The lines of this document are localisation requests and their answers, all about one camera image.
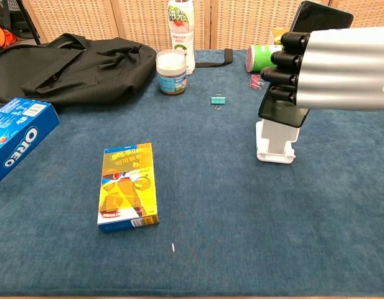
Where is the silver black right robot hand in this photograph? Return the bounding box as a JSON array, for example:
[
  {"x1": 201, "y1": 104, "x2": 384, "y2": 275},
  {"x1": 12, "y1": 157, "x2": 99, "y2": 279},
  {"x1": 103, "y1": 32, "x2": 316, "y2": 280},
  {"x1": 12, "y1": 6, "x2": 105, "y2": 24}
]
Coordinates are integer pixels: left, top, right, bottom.
[{"x1": 260, "y1": 26, "x2": 384, "y2": 112}]

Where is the black smartphone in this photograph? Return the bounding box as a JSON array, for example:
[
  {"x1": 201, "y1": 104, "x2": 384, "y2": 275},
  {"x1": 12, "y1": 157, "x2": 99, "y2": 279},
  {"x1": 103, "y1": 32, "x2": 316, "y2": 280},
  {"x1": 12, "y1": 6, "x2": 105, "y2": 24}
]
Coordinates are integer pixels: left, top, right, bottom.
[{"x1": 258, "y1": 0, "x2": 355, "y2": 128}]

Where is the white phone stand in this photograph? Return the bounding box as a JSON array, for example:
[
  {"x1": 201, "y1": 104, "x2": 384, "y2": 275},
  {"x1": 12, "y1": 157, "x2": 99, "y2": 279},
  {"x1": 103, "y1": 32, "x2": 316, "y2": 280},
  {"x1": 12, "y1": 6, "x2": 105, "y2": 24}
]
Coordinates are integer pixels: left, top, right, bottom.
[{"x1": 255, "y1": 118, "x2": 301, "y2": 165}]

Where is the green chips can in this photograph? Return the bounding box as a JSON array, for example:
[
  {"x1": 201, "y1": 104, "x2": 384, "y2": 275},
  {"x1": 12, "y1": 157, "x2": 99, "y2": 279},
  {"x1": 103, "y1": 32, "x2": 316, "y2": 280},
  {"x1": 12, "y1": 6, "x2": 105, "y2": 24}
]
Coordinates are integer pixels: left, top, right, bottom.
[{"x1": 245, "y1": 44, "x2": 284, "y2": 74}]

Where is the pink binder clip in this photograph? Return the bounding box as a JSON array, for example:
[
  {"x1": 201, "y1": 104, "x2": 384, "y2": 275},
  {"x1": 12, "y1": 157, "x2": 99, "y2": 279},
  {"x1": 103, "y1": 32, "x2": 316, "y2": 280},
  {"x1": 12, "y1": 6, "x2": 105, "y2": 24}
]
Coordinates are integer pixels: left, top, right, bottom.
[{"x1": 249, "y1": 74, "x2": 267, "y2": 91}]

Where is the wooden woven screen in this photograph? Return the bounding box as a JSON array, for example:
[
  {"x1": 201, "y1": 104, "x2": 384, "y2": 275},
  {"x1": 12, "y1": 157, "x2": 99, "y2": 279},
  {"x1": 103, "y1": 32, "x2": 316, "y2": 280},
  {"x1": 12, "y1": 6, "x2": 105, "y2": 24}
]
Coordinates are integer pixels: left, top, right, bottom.
[{"x1": 21, "y1": 0, "x2": 384, "y2": 50}]

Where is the green binder clip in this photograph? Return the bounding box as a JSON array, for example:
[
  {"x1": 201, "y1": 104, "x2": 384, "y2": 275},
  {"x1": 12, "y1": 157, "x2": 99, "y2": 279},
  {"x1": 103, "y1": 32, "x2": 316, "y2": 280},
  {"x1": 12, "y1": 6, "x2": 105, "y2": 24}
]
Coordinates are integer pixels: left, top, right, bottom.
[{"x1": 210, "y1": 94, "x2": 227, "y2": 111}]

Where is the white drink bottle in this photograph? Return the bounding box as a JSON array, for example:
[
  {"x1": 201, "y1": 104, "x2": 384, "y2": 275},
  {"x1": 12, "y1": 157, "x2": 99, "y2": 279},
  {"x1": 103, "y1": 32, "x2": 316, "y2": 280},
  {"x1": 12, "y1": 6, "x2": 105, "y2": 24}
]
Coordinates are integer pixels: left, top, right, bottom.
[{"x1": 167, "y1": 0, "x2": 197, "y2": 76}]

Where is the brown spread jar white lid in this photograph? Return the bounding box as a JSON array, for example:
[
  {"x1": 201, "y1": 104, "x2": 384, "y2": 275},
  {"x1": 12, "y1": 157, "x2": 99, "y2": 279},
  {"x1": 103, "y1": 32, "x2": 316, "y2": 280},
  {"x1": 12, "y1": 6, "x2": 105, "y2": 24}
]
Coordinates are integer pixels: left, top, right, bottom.
[{"x1": 156, "y1": 49, "x2": 187, "y2": 96}]

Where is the blue table cloth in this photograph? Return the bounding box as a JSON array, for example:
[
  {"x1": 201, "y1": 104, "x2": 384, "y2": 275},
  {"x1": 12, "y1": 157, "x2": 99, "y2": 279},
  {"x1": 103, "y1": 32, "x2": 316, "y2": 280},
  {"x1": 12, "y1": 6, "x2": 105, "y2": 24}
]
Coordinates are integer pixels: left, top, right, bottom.
[{"x1": 0, "y1": 49, "x2": 384, "y2": 298}]

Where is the yellow snack box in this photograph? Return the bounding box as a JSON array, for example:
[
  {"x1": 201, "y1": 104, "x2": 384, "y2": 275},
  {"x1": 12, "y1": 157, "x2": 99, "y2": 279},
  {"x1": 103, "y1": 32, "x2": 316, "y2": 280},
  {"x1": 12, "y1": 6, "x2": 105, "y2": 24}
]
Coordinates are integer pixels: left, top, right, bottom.
[{"x1": 97, "y1": 143, "x2": 161, "y2": 234}]

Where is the black backpack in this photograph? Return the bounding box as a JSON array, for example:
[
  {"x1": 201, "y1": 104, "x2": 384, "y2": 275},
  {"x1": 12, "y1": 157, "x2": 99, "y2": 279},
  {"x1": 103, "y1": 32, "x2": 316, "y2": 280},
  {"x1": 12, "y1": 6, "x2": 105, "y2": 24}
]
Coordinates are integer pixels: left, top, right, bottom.
[{"x1": 0, "y1": 33, "x2": 157, "y2": 105}]

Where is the blue Oreo box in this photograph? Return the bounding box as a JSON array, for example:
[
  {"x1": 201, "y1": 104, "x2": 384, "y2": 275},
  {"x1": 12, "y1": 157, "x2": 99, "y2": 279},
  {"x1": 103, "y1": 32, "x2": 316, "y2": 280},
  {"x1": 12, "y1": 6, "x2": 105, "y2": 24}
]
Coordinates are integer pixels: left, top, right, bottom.
[{"x1": 0, "y1": 97, "x2": 61, "y2": 189}]

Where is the orange object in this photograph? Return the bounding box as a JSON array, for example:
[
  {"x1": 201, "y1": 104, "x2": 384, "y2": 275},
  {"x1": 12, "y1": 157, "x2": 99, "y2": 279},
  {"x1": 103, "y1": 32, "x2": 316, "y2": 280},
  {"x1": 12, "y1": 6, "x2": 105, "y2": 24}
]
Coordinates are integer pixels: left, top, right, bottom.
[{"x1": 0, "y1": 23, "x2": 17, "y2": 50}]

